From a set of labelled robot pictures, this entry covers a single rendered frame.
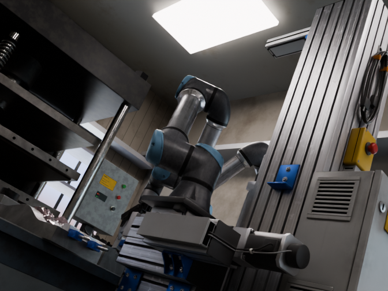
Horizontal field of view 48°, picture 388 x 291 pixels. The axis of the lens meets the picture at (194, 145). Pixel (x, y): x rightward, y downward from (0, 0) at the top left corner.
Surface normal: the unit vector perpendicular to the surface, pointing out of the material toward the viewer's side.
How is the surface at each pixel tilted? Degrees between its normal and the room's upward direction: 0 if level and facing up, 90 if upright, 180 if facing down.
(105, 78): 90
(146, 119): 90
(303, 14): 180
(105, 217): 90
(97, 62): 90
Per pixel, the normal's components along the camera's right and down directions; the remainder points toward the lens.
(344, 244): -0.66, -0.53
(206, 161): 0.18, -0.34
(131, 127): 0.66, -0.06
